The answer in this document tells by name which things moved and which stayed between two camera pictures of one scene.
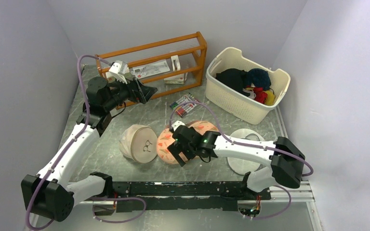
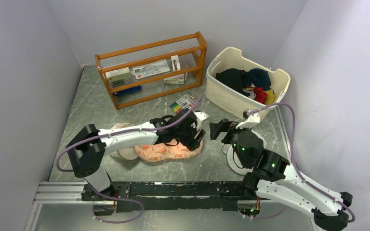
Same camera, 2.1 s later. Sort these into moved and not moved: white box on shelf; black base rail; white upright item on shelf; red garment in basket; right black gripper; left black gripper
Moved: right black gripper; left black gripper
Not moved: white upright item on shelf; white box on shelf; black base rail; red garment in basket
